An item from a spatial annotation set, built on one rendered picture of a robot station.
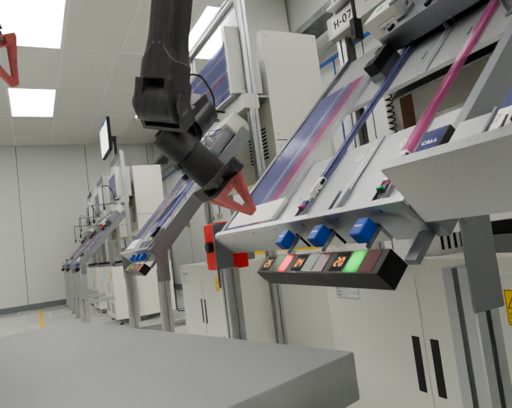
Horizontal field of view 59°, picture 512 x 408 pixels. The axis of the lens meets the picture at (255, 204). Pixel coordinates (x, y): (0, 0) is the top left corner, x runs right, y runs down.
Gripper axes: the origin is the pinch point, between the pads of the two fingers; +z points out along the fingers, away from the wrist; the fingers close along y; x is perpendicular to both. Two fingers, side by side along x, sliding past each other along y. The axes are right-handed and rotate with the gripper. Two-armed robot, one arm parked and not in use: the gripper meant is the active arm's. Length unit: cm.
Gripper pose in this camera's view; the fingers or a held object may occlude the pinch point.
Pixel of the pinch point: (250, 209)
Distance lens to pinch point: 79.9
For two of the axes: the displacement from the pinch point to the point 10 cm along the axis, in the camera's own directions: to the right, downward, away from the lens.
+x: -5.5, 7.5, -3.7
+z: 7.2, 6.5, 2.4
